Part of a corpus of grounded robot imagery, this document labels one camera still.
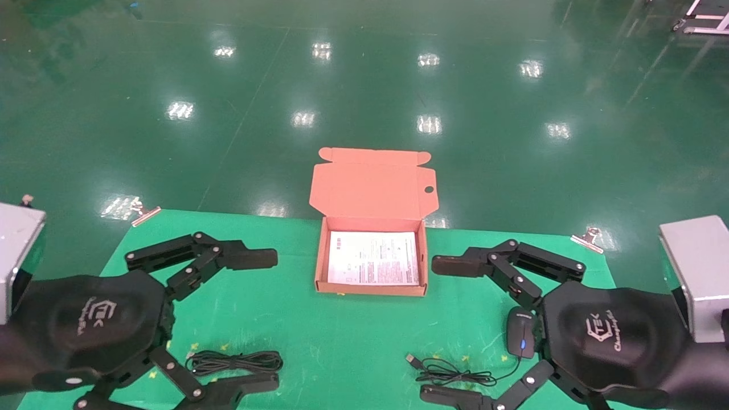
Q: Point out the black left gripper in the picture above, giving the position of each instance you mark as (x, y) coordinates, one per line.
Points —
(91, 319)

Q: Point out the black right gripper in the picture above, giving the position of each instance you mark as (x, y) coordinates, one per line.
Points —
(615, 336)

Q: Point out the orange cardboard box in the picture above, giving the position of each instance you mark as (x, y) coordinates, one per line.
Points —
(370, 188)

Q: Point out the green table mat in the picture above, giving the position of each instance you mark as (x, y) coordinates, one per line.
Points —
(353, 341)

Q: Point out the rose gold table clamp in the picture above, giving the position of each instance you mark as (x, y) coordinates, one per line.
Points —
(147, 216)
(586, 240)

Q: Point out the white printed instruction sheet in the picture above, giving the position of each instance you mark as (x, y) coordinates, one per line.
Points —
(370, 256)

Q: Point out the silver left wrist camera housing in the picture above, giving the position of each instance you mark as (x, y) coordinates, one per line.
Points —
(20, 256)

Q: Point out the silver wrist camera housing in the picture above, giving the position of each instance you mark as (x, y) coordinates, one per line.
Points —
(20, 256)
(697, 273)

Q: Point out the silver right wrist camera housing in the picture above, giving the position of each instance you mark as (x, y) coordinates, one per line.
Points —
(697, 273)

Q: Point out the white metal cart frame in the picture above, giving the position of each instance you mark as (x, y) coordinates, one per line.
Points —
(703, 17)

